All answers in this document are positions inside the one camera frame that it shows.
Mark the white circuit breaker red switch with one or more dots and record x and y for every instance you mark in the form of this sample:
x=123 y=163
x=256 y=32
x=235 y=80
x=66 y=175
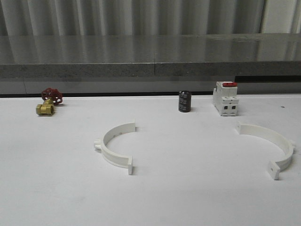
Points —
x=225 y=98

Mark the black cylindrical capacitor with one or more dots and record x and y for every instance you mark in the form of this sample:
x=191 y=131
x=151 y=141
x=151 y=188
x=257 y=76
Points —
x=184 y=104

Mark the grey stone counter ledge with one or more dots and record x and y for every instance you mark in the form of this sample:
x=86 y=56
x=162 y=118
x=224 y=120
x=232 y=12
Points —
x=127 y=65

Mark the white half-ring pipe clamp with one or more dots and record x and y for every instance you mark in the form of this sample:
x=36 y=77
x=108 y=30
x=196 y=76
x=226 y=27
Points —
x=274 y=167

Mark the brass valve red handwheel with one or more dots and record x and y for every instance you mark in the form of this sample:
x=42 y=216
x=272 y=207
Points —
x=51 y=98

